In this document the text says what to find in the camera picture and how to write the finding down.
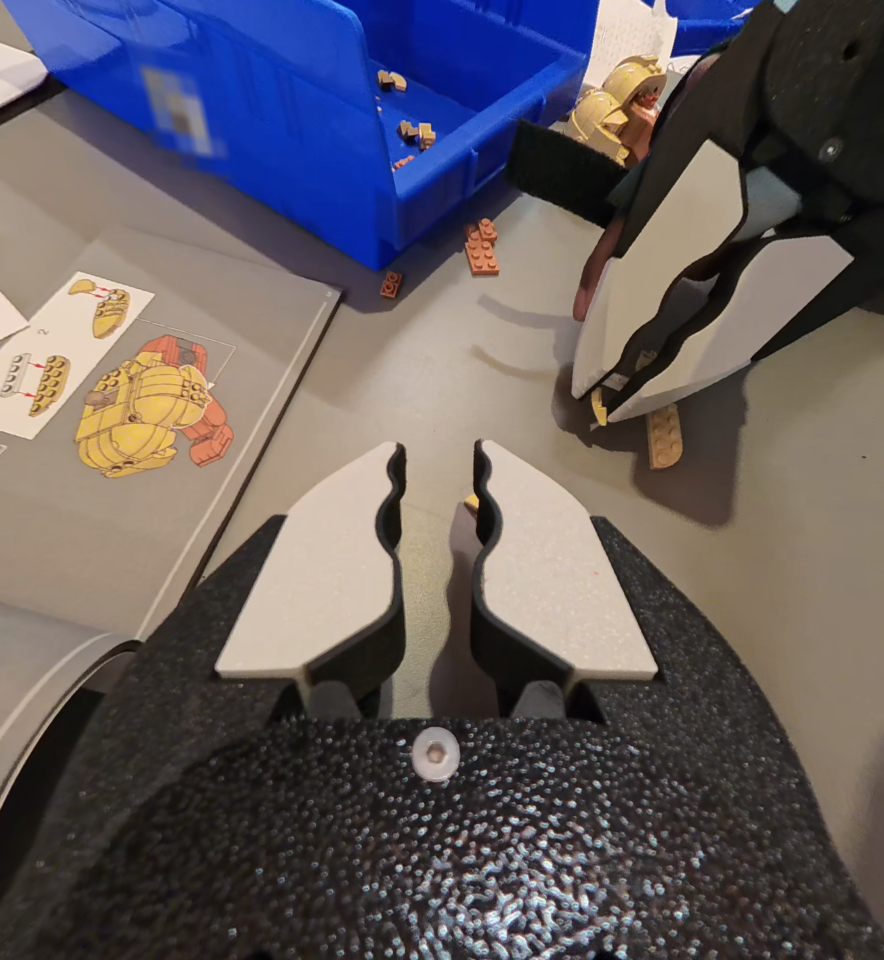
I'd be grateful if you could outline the white picture leaflet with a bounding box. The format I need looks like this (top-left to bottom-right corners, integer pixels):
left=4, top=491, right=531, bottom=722
left=0, top=270, right=156, bottom=441

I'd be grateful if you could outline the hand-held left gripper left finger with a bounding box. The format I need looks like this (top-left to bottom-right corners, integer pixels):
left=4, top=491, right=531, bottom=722
left=215, top=441, right=407, bottom=681

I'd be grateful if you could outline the grey instruction booklet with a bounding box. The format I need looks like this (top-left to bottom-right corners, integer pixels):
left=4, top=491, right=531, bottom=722
left=0, top=225, right=344, bottom=871

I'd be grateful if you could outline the pile of loose bricks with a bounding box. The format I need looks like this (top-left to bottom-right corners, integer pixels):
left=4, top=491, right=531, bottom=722
left=376, top=69, right=437, bottom=172

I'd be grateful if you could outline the tan and brown brick model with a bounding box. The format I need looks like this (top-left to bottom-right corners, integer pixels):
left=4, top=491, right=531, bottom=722
left=565, top=54, right=671, bottom=168

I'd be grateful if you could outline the grey desk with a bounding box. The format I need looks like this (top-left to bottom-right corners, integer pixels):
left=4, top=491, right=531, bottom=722
left=0, top=0, right=884, bottom=954

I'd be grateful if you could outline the yellow half-round brick plate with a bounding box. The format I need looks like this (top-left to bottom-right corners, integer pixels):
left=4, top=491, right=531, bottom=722
left=646, top=405, right=685, bottom=471

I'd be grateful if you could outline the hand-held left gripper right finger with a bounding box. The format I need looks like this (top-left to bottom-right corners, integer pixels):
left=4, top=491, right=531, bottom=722
left=470, top=438, right=659, bottom=684

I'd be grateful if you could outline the large orange brick plate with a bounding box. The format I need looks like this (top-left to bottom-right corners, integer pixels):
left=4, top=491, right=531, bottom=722
left=464, top=217, right=503, bottom=277

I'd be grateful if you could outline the blue plastic bin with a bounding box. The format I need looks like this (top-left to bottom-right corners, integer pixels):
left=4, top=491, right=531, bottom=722
left=667, top=0, right=759, bottom=57
left=3, top=0, right=589, bottom=271

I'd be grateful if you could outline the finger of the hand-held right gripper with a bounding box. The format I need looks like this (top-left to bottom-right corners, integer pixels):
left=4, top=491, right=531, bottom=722
left=605, top=234, right=857, bottom=423
left=571, top=137, right=749, bottom=400

